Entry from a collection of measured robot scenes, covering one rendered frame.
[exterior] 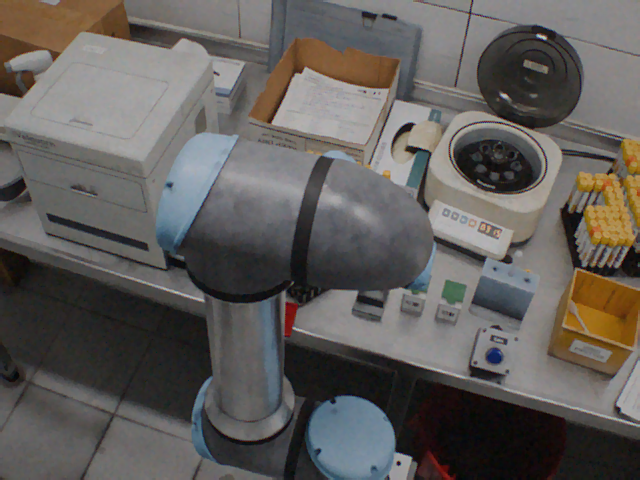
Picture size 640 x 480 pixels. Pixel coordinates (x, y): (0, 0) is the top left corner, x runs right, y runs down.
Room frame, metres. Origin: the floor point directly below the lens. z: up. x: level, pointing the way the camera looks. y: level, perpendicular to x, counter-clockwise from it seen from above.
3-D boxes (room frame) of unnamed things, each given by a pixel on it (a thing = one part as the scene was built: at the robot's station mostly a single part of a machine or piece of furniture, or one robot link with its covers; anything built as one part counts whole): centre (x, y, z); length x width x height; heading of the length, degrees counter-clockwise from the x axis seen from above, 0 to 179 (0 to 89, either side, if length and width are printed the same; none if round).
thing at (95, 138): (0.95, 0.38, 1.03); 0.31 x 0.27 x 0.30; 75
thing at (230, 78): (1.30, 0.33, 0.94); 0.22 x 0.12 x 0.13; 79
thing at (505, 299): (0.76, -0.32, 0.92); 0.10 x 0.07 x 0.10; 70
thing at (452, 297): (0.74, -0.23, 0.91); 0.05 x 0.04 x 0.07; 165
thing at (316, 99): (1.16, 0.02, 0.95); 0.29 x 0.25 x 0.15; 165
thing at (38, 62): (1.11, 0.61, 1.00); 0.09 x 0.08 x 0.24; 165
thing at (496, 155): (1.03, -0.32, 0.97); 0.15 x 0.15 x 0.07
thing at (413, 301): (0.75, -0.16, 0.91); 0.05 x 0.04 x 0.07; 165
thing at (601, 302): (0.70, -0.49, 0.93); 0.13 x 0.13 x 0.10; 71
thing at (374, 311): (0.76, -0.09, 0.89); 0.09 x 0.05 x 0.04; 165
